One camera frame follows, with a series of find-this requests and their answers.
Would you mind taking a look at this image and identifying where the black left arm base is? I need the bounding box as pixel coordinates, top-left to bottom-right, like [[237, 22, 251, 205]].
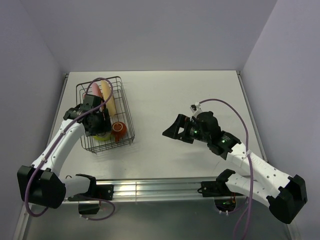
[[67, 184, 114, 202]]

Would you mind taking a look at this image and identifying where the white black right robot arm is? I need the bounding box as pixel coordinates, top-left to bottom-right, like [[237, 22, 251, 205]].
[[162, 111, 308, 224]]

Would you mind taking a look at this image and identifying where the pink plastic plate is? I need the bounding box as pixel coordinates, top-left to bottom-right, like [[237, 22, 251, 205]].
[[91, 82, 103, 99]]

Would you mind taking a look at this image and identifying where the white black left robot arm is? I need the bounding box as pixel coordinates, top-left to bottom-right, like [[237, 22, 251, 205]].
[[17, 94, 111, 209]]

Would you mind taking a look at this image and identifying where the lime green bowl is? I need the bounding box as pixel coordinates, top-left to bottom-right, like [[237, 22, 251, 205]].
[[93, 132, 111, 142]]

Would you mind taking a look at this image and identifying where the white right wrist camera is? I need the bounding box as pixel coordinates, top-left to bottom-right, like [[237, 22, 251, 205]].
[[190, 102, 203, 116]]

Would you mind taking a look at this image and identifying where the orange mug dark inside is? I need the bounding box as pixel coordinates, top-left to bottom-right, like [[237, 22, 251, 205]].
[[111, 121, 127, 143]]

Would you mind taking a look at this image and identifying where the aluminium mounting rail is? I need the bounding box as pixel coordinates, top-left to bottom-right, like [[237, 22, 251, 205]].
[[23, 174, 287, 205]]

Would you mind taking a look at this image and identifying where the black wire dish rack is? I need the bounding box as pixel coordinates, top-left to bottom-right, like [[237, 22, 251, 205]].
[[80, 76, 135, 154]]

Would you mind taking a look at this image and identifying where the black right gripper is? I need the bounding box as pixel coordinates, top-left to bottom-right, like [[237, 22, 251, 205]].
[[162, 113, 210, 144]]

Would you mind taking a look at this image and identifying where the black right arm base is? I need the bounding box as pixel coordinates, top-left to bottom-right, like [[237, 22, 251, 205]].
[[197, 180, 234, 198]]

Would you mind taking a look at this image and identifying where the yellow plastic plate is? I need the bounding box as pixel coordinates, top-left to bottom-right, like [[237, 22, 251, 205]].
[[100, 79, 116, 117]]

